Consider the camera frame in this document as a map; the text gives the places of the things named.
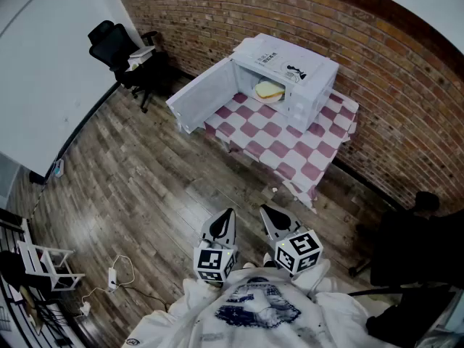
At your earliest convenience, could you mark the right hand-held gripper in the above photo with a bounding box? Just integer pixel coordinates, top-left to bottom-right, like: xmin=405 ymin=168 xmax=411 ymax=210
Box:
xmin=260 ymin=204 xmax=323 ymax=277

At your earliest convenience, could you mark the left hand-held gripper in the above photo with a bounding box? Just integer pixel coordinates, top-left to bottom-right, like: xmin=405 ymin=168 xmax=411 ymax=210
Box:
xmin=193 ymin=209 xmax=239 ymax=288

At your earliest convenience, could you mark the white round plate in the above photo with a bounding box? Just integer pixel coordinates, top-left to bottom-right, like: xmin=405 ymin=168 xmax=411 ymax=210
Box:
xmin=253 ymin=81 xmax=287 ymax=104

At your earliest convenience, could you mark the orange-crusted bread bun half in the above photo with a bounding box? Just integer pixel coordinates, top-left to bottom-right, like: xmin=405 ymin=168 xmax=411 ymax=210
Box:
xmin=255 ymin=80 xmax=286 ymax=99

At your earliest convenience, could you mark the white microwave oven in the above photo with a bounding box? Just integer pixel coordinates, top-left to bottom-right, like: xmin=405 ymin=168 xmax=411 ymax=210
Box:
xmin=165 ymin=33 xmax=341 ymax=134

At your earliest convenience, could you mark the person's right forearm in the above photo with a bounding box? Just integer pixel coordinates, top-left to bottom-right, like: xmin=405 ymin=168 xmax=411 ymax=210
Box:
xmin=291 ymin=258 xmax=331 ymax=299

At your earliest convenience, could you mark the person's left forearm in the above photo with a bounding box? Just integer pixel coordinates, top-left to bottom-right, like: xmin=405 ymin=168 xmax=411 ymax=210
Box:
xmin=182 ymin=277 xmax=218 ymax=304

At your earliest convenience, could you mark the red white checkered tablecloth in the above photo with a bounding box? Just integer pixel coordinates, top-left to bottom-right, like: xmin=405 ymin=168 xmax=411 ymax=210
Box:
xmin=202 ymin=88 xmax=360 ymax=213

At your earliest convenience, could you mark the person's white printed shirt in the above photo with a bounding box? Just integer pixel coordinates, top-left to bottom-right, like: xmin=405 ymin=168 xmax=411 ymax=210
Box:
xmin=121 ymin=266 xmax=418 ymax=348

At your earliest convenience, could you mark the black swivel chair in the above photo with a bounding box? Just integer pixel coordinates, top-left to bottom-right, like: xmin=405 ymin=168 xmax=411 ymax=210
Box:
xmin=349 ymin=190 xmax=464 ymax=297

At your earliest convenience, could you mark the black bag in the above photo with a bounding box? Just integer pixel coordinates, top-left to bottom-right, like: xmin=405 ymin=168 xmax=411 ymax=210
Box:
xmin=365 ymin=284 xmax=457 ymax=348

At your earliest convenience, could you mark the white book with black figure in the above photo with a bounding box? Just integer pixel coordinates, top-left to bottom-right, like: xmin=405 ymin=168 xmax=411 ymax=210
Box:
xmin=249 ymin=43 xmax=320 ymax=85

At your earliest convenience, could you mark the small white wooden rack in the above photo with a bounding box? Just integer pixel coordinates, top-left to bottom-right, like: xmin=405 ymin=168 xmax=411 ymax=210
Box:
xmin=16 ymin=239 xmax=86 ymax=291

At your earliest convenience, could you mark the white box on chair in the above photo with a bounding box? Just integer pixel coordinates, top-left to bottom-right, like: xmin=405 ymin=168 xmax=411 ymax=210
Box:
xmin=127 ymin=46 xmax=157 ymax=73

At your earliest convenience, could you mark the black mesh office chair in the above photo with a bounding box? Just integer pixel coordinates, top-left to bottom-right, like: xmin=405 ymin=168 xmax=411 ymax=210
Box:
xmin=88 ymin=20 xmax=171 ymax=115

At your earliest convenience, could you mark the white power strip with cable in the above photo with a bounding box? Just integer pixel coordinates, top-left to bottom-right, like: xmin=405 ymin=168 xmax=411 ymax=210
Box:
xmin=81 ymin=254 xmax=136 ymax=304

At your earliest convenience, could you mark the black power cable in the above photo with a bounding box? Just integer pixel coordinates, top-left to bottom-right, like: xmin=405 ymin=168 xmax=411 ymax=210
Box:
xmin=117 ymin=284 xmax=170 ymax=313

